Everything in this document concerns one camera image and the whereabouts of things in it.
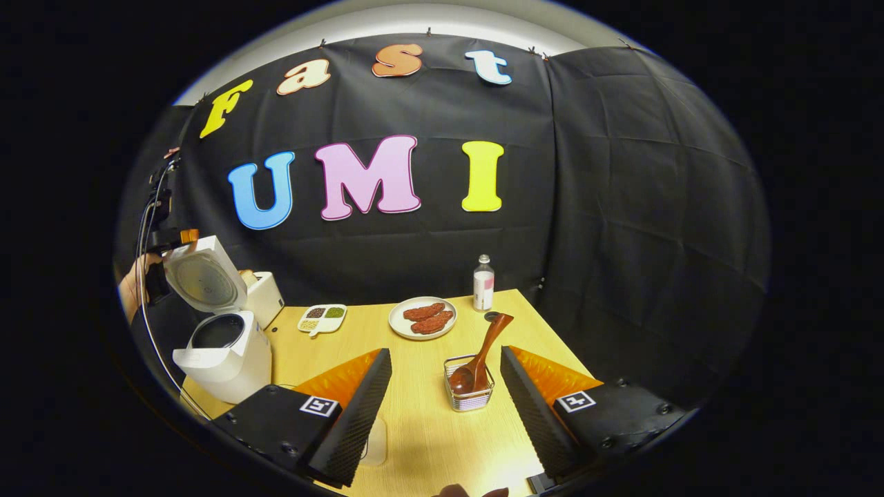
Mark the red meat piece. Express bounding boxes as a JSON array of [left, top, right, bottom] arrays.
[[403, 302, 447, 322], [411, 311, 454, 335]]

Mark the metal wire chopstick holder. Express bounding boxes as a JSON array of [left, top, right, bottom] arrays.
[[443, 355, 495, 413]]

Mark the clear tray of white rice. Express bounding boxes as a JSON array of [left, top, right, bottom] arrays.
[[359, 414, 389, 467]]

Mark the black cable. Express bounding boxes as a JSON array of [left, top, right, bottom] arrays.
[[135, 162, 211, 422]]

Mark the white divided bean dish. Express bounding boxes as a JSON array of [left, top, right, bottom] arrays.
[[298, 304, 348, 338]]

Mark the small clear pink-label bottle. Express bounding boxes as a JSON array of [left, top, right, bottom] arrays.
[[473, 254, 495, 313]]

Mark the brown wooden spoon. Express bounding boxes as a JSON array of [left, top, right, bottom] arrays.
[[449, 313, 515, 396]]

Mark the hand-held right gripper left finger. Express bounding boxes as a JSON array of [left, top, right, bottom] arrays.
[[211, 347, 393, 489]]

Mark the white rice cooker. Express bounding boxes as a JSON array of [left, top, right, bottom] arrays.
[[164, 235, 273, 405]]

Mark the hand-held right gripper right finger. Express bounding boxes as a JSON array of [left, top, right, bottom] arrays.
[[500, 345, 691, 487]]

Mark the white toaster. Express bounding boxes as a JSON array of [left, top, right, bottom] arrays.
[[238, 269, 285, 330]]

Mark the white oval plate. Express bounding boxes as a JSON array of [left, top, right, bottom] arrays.
[[388, 296, 458, 341]]

